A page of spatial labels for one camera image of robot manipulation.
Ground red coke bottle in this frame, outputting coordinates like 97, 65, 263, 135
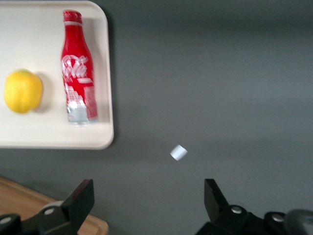
60, 9, 99, 126

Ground yellow lemon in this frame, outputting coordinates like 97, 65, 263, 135
3, 69, 44, 114

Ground wooden drawer cabinet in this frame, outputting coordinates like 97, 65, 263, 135
0, 175, 110, 235

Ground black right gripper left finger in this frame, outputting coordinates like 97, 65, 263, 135
36, 178, 95, 235

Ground small white paper scrap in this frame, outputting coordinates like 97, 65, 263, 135
169, 144, 189, 162

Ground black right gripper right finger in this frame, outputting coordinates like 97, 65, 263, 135
195, 178, 266, 235

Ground cream rectangular tray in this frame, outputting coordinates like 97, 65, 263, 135
0, 0, 114, 151

